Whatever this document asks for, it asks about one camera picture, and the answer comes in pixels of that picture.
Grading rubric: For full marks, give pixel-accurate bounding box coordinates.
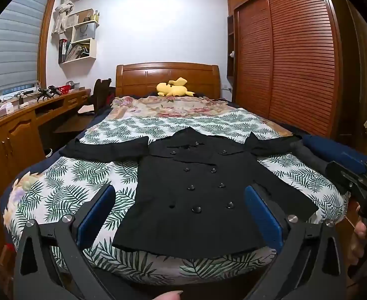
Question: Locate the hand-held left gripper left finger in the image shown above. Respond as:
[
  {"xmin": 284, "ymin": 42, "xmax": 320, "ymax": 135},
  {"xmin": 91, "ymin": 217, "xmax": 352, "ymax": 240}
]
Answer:
[{"xmin": 13, "ymin": 185, "xmax": 117, "ymax": 300}]

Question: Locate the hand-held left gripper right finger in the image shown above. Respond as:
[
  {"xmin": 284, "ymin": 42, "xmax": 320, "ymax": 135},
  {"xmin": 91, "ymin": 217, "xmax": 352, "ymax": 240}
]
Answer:
[{"xmin": 244, "ymin": 185, "xmax": 348, "ymax": 300}]

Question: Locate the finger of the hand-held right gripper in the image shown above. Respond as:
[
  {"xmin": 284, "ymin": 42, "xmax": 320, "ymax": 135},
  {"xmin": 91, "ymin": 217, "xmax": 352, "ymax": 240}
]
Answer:
[
  {"xmin": 325, "ymin": 161, "xmax": 353, "ymax": 195},
  {"xmin": 340, "ymin": 152, "xmax": 367, "ymax": 176}
]

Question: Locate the black buttoned coat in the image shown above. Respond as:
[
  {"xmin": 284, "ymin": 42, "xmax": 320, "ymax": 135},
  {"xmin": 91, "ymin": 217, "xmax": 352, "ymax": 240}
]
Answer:
[{"xmin": 59, "ymin": 127, "xmax": 319, "ymax": 254}]

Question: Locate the person's right hand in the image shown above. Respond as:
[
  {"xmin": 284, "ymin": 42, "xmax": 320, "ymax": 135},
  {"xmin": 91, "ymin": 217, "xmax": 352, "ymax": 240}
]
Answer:
[{"xmin": 347, "ymin": 205, "xmax": 367, "ymax": 276}]

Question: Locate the person's left hand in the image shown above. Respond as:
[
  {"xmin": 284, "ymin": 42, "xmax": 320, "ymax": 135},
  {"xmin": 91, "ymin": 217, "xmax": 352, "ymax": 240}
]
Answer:
[{"xmin": 150, "ymin": 290, "xmax": 184, "ymax": 300}]

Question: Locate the leaf print bed sheet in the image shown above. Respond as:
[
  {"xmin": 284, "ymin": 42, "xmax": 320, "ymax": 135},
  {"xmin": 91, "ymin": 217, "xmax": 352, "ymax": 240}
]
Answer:
[{"xmin": 4, "ymin": 108, "xmax": 349, "ymax": 288}]

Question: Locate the navy blue bed sheet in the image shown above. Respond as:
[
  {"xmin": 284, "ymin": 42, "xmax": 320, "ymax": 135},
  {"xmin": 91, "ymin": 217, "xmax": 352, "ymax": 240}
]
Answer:
[{"xmin": 0, "ymin": 100, "xmax": 115, "ymax": 213}]

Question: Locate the wooden door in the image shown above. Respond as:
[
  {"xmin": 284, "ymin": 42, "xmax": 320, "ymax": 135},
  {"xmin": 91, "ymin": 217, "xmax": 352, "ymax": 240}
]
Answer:
[{"xmin": 327, "ymin": 0, "xmax": 367, "ymax": 169}]

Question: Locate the wooden desk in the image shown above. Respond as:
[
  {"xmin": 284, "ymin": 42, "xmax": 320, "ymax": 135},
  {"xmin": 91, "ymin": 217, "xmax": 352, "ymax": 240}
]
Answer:
[{"xmin": 0, "ymin": 88, "xmax": 92, "ymax": 257}]

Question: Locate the dark wooden chair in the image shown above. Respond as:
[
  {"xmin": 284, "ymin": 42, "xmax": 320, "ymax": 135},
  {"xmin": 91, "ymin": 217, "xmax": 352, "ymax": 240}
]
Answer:
[{"xmin": 93, "ymin": 78, "xmax": 115, "ymax": 113}]

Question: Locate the wooden slatted wardrobe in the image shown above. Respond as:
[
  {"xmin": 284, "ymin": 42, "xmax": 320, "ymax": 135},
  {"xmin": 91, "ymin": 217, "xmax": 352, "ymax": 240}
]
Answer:
[{"xmin": 226, "ymin": 0, "xmax": 343, "ymax": 144}]

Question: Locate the floral blanket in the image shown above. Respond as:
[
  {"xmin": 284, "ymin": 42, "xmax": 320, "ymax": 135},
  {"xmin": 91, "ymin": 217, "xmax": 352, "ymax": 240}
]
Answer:
[{"xmin": 110, "ymin": 95, "xmax": 243, "ymax": 120}]

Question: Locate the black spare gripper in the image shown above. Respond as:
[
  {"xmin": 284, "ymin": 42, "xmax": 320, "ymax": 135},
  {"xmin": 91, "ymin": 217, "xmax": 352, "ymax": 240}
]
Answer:
[{"xmin": 37, "ymin": 86, "xmax": 60, "ymax": 101}]

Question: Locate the wooden bed headboard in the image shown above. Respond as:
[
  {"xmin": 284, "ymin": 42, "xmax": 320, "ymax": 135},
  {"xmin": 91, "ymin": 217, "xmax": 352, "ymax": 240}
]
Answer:
[{"xmin": 115, "ymin": 62, "xmax": 220, "ymax": 101}]

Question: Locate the yellow plush toy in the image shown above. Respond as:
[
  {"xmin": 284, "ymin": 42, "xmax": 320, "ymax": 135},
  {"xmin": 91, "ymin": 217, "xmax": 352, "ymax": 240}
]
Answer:
[{"xmin": 156, "ymin": 77, "xmax": 196, "ymax": 98}]

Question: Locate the row of books and files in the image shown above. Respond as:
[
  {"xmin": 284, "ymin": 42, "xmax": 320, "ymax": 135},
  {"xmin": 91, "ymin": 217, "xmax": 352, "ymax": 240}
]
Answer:
[{"xmin": 59, "ymin": 39, "xmax": 92, "ymax": 63}]

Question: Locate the white shopping bag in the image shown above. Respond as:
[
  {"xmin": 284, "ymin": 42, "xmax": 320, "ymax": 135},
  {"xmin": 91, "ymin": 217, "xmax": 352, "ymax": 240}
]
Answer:
[{"xmin": 72, "ymin": 21, "xmax": 97, "ymax": 43}]

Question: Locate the grey window blind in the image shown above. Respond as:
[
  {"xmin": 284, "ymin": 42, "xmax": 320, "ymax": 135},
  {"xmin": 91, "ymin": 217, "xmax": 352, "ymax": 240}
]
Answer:
[{"xmin": 0, "ymin": 0, "xmax": 54, "ymax": 96}]

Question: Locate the tied beige curtain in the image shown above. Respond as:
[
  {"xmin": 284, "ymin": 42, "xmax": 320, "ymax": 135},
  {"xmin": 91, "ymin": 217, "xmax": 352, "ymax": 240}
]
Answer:
[{"xmin": 52, "ymin": 0, "xmax": 81, "ymax": 35}]

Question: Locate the white wall shelf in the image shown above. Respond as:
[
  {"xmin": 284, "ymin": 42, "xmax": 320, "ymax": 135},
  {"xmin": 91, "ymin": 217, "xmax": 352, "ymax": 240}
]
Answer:
[{"xmin": 58, "ymin": 9, "xmax": 100, "ymax": 65}]

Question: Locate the wooden window frame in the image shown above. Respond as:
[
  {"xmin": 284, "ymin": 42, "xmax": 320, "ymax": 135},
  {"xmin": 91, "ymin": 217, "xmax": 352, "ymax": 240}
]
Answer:
[{"xmin": 35, "ymin": 0, "xmax": 62, "ymax": 86}]

